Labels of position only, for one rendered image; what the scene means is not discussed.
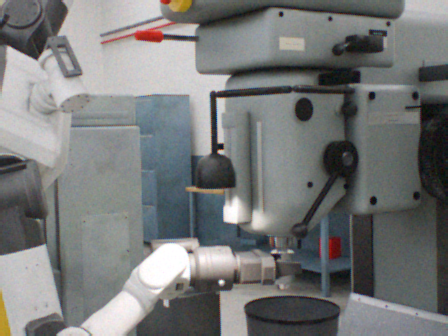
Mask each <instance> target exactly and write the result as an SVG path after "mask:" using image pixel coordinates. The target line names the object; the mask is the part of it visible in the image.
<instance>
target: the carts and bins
mask: <svg viewBox="0 0 448 336"><path fill-rule="evenodd" d="M244 305H245V307H244V312H245V316H246V325H247V335H248V336H337V333H338V331H339V318H338V317H339V315H340V307H339V306H338V304H336V303H333V302H330V301H328V300H326V299H319V298H314V297H307V296H294V295H285V296H272V297H262V298H258V299H255V300H252V301H249V302H248V303H247V304H244Z"/></svg>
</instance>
